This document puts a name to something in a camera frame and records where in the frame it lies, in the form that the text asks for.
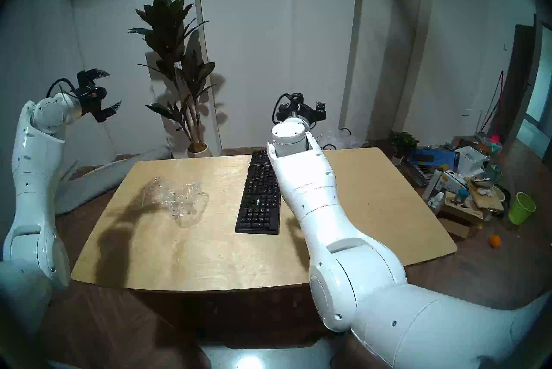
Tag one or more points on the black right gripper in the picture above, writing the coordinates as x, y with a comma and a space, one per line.
302, 110

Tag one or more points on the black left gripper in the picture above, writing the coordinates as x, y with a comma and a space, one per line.
91, 98

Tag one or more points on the clear plastic wrapping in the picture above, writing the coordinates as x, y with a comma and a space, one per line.
179, 200

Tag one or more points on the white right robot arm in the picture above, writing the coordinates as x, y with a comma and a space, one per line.
310, 191

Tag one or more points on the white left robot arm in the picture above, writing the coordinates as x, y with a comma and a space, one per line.
32, 165

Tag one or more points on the black computer keyboard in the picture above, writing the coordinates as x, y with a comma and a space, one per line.
258, 200

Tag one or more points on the blue keyboard box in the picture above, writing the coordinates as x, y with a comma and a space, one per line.
431, 159

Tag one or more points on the white basket with plastic bags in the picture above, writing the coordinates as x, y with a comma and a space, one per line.
343, 140

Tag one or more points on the grey bean bag cushion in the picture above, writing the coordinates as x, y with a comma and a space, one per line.
108, 176

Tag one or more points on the tall potted leafy plant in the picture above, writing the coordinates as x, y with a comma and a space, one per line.
172, 49

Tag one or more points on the small green potted plant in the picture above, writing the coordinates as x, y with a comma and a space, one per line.
403, 141

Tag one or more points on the metal dish rack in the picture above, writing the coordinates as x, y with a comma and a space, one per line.
418, 174

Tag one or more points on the white paper roll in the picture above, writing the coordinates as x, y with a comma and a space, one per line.
432, 185

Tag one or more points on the white yellow product box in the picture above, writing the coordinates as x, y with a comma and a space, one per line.
453, 180

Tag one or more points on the white open box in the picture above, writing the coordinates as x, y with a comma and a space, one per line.
471, 161

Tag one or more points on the blue lid jar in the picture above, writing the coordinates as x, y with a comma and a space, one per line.
461, 196

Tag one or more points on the brown cardboard box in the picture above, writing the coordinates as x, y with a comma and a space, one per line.
459, 219

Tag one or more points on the teal mug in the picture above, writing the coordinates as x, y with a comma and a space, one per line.
493, 174

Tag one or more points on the wooden cutting board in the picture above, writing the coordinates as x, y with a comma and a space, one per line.
487, 199

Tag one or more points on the dark door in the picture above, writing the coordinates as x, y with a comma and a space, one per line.
517, 79

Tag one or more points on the orange fruit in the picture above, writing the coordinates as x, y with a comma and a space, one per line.
495, 241

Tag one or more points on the green plastic waste basket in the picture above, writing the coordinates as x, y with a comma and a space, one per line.
521, 208

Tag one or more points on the grey metal robot base plate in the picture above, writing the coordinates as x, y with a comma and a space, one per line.
267, 357

